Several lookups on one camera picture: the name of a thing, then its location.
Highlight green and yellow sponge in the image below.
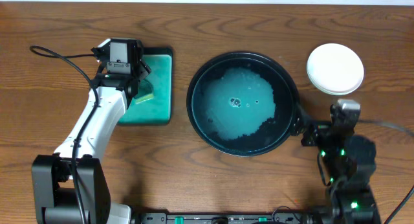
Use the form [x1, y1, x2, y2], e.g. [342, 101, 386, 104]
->
[134, 79, 154, 104]

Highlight white plate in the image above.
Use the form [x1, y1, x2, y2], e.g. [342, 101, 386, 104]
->
[307, 43, 365, 81]

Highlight mint green plate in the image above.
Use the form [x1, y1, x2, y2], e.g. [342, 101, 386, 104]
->
[310, 79, 362, 96]

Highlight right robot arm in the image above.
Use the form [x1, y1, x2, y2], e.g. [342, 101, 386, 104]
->
[293, 100, 381, 223]

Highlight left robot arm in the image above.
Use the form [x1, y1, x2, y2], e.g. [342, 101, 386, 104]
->
[32, 38, 151, 223]

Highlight black round tray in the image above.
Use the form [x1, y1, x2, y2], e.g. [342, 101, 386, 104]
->
[186, 52, 300, 157]

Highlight white rectangular water dish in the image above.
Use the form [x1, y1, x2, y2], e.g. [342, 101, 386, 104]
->
[118, 54, 172, 125]

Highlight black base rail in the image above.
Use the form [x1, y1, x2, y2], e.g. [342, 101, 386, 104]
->
[130, 210, 322, 224]

